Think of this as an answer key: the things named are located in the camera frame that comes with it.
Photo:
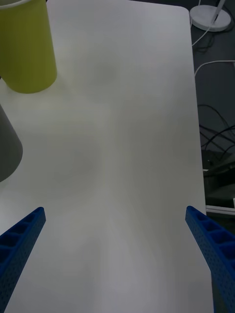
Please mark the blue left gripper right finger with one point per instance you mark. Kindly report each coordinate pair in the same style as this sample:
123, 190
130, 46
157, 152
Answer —
215, 256

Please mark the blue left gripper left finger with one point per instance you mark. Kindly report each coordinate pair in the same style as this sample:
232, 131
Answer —
22, 244

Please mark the dark grey machine base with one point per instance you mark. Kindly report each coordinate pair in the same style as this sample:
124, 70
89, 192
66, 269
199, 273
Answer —
220, 176

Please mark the grey plastic bin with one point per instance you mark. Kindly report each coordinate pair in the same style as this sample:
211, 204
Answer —
8, 151

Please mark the yellow-green plastic bin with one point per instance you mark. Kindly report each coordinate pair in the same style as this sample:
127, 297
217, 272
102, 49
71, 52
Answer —
24, 49

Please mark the white round stand with pole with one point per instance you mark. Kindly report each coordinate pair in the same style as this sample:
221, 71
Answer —
203, 17

